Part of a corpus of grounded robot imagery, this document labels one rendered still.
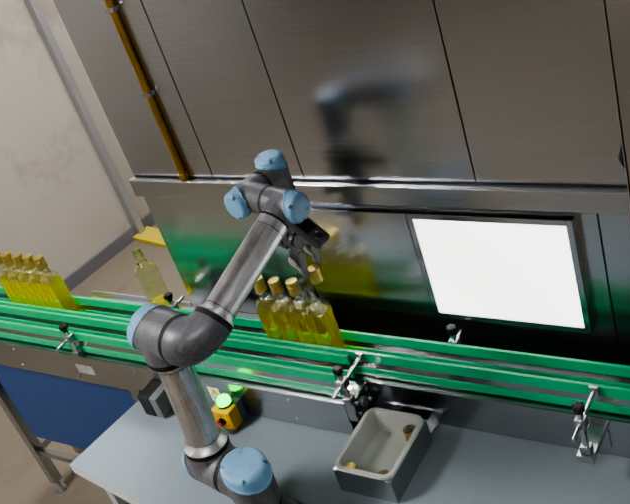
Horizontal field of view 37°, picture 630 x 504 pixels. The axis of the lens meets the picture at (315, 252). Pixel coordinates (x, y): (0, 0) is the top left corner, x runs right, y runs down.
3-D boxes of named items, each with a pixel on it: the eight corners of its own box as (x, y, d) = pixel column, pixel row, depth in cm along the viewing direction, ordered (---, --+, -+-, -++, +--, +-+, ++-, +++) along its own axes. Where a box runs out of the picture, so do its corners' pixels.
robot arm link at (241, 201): (248, 199, 217) (278, 174, 223) (216, 192, 225) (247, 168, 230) (258, 227, 221) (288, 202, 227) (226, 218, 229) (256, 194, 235)
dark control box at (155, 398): (180, 401, 294) (170, 382, 290) (165, 419, 289) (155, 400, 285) (160, 397, 299) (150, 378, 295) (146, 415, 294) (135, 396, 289)
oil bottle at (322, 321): (349, 354, 268) (328, 296, 257) (340, 367, 264) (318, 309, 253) (333, 351, 271) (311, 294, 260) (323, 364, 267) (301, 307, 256)
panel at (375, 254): (595, 326, 232) (575, 213, 215) (591, 333, 230) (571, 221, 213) (299, 294, 282) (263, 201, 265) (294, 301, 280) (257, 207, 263)
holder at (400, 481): (441, 425, 252) (434, 405, 248) (398, 503, 234) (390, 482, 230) (385, 415, 262) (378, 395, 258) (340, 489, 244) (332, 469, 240)
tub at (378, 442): (433, 438, 248) (426, 415, 244) (398, 503, 234) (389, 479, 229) (377, 428, 258) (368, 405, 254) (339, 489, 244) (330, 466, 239)
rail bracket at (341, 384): (372, 375, 257) (360, 341, 250) (344, 418, 246) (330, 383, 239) (362, 373, 258) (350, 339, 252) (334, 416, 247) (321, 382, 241)
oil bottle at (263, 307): (299, 347, 277) (277, 291, 266) (290, 360, 274) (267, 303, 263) (284, 345, 281) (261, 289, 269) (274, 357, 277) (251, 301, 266)
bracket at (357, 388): (376, 398, 259) (369, 379, 255) (360, 422, 253) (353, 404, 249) (364, 396, 261) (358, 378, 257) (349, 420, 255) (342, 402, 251)
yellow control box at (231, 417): (248, 415, 279) (240, 397, 275) (235, 433, 274) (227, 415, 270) (230, 411, 283) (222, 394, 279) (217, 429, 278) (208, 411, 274)
